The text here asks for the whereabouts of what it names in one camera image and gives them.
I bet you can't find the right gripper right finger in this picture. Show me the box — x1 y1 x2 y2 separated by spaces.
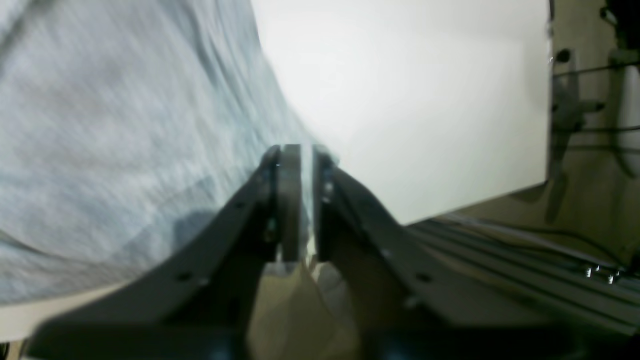
312 145 590 360

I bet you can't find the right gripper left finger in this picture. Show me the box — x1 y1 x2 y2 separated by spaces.
24 145 303 360

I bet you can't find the grey T-shirt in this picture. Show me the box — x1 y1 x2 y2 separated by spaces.
0 0 314 306

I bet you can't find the aluminium frame rail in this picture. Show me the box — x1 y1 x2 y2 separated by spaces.
407 221 640 335

